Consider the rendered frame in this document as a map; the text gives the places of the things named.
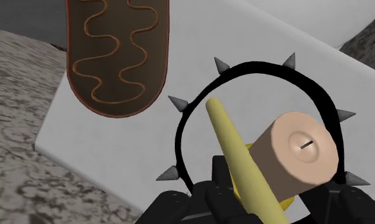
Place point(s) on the black spiked collar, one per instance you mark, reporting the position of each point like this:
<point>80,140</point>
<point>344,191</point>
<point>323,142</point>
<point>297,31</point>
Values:
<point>268,65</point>

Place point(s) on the pale yellow tapered stick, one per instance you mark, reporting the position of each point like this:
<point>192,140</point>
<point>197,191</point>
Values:
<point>237,155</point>

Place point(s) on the brown oval squiggle-patterned dish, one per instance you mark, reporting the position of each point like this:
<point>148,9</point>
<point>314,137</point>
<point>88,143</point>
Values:
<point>116,56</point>

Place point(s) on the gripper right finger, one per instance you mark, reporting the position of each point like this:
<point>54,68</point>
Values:
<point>345,208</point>

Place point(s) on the bright yellow small object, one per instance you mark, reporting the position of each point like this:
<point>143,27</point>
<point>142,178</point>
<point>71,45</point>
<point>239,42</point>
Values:
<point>286,203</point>

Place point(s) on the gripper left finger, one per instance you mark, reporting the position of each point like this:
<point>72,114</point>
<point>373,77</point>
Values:
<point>206,204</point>

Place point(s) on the beige cylinder candle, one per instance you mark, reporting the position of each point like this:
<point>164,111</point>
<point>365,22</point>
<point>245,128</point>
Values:
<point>299,161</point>

